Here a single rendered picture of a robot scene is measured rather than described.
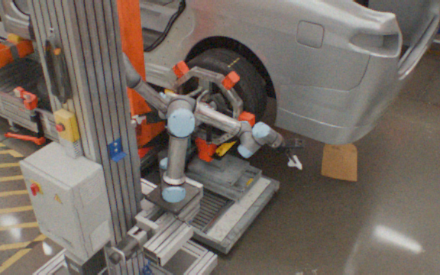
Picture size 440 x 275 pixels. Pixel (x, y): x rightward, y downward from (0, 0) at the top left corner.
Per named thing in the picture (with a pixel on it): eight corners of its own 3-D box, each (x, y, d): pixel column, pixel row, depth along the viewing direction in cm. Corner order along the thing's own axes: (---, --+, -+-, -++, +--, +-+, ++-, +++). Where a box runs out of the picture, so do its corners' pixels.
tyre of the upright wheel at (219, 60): (187, 105, 378) (257, 143, 357) (169, 118, 362) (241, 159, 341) (198, 33, 335) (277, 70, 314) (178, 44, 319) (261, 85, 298)
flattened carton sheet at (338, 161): (356, 145, 436) (357, 142, 434) (355, 182, 393) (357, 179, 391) (324, 140, 441) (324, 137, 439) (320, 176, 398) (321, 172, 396)
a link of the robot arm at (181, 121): (182, 186, 249) (193, 98, 218) (185, 206, 237) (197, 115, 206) (160, 186, 247) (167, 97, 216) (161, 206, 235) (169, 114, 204)
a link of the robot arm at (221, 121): (161, 101, 229) (243, 136, 250) (163, 114, 220) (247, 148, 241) (172, 82, 224) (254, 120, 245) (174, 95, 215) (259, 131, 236)
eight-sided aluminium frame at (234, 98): (241, 148, 333) (244, 81, 301) (236, 153, 329) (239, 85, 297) (179, 124, 356) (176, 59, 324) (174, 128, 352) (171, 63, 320)
